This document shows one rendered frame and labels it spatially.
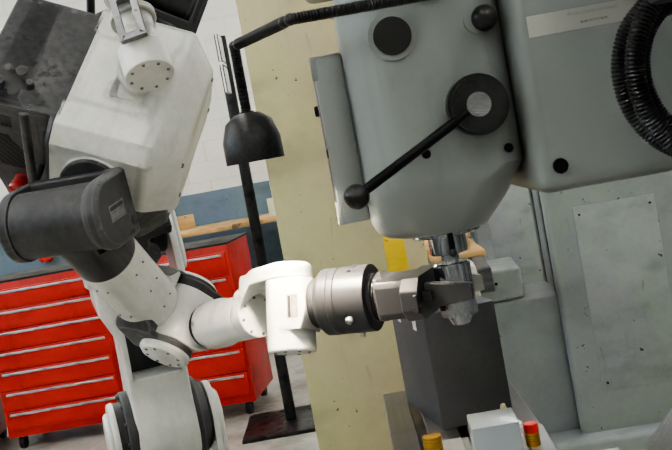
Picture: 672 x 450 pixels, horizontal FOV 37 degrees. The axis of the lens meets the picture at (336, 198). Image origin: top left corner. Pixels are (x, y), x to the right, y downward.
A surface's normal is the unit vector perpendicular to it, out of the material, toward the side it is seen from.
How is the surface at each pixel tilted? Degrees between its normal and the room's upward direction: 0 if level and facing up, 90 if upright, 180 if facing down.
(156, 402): 81
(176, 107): 86
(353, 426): 90
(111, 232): 90
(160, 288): 104
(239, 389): 90
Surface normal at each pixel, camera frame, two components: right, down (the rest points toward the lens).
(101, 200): 0.96, -0.15
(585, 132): 0.00, 0.05
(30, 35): 0.18, -0.52
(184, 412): 0.29, -0.16
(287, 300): -0.39, -0.20
